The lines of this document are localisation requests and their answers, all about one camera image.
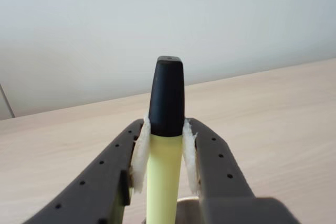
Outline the silver metal cup with handle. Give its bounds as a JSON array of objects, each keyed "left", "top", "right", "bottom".
[{"left": 141, "top": 196, "right": 203, "bottom": 224}]

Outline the yellow highlighter with black cap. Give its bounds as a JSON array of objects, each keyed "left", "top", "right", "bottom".
[{"left": 145, "top": 55, "right": 184, "bottom": 224}]

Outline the grey padded gripper finger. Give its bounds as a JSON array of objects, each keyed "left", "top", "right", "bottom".
[
  {"left": 25, "top": 115, "right": 152, "bottom": 224},
  {"left": 182, "top": 118, "right": 301, "bottom": 224}
]

